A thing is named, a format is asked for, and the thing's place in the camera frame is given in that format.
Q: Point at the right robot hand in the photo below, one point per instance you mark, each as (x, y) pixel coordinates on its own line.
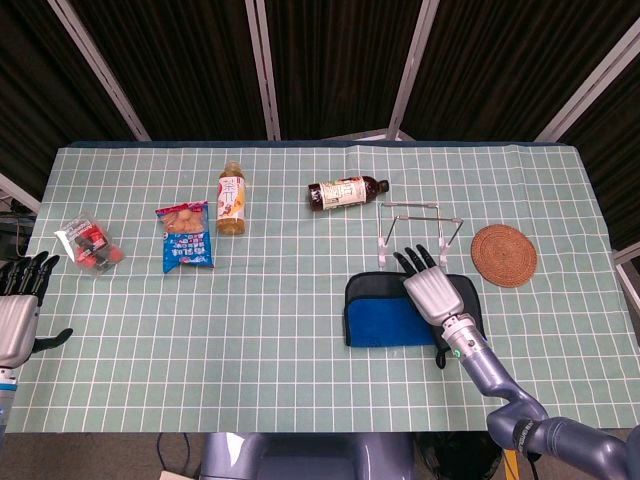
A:
(432, 295)

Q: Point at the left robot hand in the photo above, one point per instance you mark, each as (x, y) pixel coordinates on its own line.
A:
(15, 320)

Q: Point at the dark blue cloth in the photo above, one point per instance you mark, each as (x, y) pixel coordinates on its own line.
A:
(380, 320)

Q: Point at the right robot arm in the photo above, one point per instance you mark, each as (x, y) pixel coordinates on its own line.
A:
(500, 380)

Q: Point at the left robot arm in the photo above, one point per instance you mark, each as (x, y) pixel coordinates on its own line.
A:
(6, 400)

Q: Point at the round woven brown coaster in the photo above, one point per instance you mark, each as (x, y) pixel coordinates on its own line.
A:
(504, 256)

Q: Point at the clear bag of red items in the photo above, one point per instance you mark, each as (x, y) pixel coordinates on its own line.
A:
(90, 245)

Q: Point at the dark tea bottle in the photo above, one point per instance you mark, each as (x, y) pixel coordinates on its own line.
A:
(340, 194)

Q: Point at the blue snack bag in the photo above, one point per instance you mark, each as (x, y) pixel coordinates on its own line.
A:
(186, 245)

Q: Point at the green checkered tablecloth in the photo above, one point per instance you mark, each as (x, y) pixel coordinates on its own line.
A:
(250, 340)

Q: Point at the lavender robot torso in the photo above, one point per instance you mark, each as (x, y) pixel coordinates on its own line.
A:
(310, 457)

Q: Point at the yellow tea bottle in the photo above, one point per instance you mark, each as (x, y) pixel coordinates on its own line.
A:
(231, 205)

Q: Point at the black pleated curtain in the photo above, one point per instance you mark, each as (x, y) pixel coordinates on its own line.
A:
(340, 65)
(615, 150)
(510, 60)
(35, 90)
(175, 65)

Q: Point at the white metal frame post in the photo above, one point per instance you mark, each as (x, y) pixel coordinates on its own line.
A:
(17, 192)
(100, 72)
(590, 85)
(627, 272)
(412, 70)
(262, 70)

